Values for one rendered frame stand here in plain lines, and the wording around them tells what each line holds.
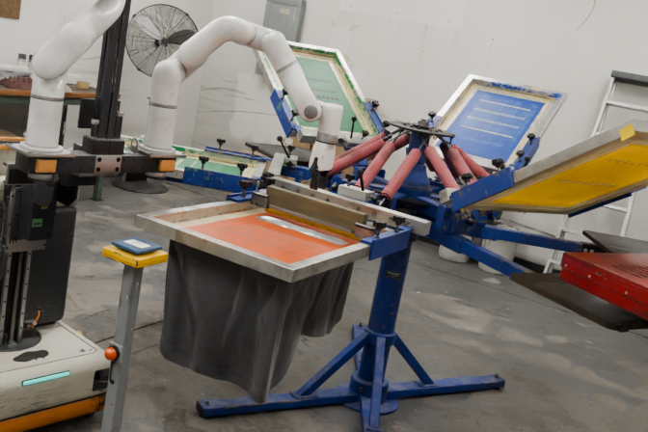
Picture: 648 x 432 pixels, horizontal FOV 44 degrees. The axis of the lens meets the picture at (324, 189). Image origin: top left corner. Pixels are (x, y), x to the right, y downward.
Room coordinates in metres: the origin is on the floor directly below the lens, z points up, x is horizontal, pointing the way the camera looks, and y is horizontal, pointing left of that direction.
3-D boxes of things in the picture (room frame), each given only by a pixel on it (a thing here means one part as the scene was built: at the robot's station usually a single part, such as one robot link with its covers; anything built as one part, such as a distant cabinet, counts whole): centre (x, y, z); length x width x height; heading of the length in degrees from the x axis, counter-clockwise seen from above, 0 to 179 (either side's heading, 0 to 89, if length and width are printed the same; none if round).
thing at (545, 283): (2.94, -0.73, 0.91); 1.34 x 0.40 x 0.08; 32
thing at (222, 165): (3.48, 0.53, 1.05); 1.08 x 0.61 x 0.23; 92
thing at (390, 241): (2.66, -0.24, 0.98); 0.30 x 0.05 x 0.07; 152
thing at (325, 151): (2.76, 0.02, 1.22); 0.10 x 0.07 x 0.11; 152
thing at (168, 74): (2.74, 0.60, 1.37); 0.13 x 0.10 x 0.16; 3
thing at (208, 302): (2.32, 0.25, 0.74); 0.45 x 0.03 x 0.43; 62
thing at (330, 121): (2.77, 0.06, 1.35); 0.15 x 0.10 x 0.11; 93
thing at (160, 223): (2.58, 0.12, 0.97); 0.79 x 0.58 x 0.04; 152
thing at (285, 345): (2.43, -0.04, 0.74); 0.46 x 0.04 x 0.42; 152
